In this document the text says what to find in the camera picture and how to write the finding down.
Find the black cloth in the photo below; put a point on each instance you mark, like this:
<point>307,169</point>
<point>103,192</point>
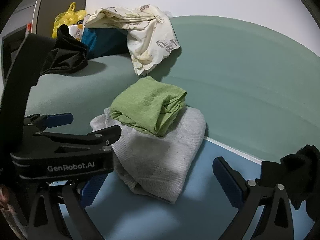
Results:
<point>300,170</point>

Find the small red object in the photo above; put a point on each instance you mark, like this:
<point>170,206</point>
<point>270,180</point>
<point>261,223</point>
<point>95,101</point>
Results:
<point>29,27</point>

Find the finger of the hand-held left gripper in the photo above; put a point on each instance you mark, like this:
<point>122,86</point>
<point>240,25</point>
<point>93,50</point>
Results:
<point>60,120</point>
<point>100,136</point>

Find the yellow plastic bag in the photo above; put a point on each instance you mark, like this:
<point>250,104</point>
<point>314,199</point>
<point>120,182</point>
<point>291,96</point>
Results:
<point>65,17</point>

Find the green sofa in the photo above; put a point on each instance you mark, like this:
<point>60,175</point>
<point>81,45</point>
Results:
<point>237,67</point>

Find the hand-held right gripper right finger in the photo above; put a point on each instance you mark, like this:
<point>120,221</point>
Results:
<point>227,182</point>

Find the green folded cloth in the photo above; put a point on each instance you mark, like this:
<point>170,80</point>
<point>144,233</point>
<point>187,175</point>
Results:
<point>145,105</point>

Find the black crumpled garment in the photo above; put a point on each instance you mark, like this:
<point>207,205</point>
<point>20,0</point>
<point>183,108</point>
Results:
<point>67,57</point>

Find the teal bag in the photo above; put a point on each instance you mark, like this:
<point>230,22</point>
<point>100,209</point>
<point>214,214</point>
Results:
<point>105,42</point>

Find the grey knitted towel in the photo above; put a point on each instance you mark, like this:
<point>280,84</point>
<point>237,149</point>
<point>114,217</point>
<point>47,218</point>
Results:
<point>162,160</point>

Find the cream printed cloth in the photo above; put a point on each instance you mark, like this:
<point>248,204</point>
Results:
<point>150,42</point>

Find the blue mat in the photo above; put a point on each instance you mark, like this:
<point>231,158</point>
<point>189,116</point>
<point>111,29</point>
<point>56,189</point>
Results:
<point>195,217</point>

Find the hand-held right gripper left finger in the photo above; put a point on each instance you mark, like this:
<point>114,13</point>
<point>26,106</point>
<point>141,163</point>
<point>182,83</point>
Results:
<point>90,190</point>

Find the white orange packet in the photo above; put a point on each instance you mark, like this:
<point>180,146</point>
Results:
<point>76,32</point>

